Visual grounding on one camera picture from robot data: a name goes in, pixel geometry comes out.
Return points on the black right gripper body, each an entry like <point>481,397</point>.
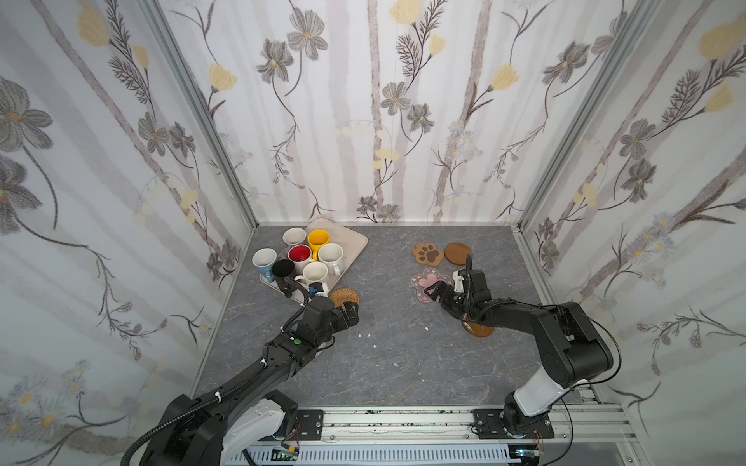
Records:
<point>453,292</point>

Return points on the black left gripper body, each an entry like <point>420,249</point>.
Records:
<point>300,289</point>

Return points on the pink cherry blossom coaster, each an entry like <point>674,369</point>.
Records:
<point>427,278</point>

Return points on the glossy amber round coaster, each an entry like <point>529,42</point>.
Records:
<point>477,330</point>

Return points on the brown round wooden coaster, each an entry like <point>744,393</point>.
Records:
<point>457,253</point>

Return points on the brown paw print coaster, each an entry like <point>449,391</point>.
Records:
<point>428,254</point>

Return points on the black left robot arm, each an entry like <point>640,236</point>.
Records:
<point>195,431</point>

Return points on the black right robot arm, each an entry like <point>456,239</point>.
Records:
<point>570,349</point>

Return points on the woven rattan round coaster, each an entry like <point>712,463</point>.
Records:
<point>342,296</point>

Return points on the cream mug front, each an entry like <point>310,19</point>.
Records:
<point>313,272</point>

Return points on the white mug right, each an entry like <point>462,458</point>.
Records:
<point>333,257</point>

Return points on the black mug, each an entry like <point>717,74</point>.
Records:
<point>283,273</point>

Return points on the red interior white mug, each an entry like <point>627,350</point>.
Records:
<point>301,256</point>

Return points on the yellow mug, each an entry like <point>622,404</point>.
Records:
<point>317,239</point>

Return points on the light blue mug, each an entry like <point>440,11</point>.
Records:
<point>263,260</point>

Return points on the white mug back left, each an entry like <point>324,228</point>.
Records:
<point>294,236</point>

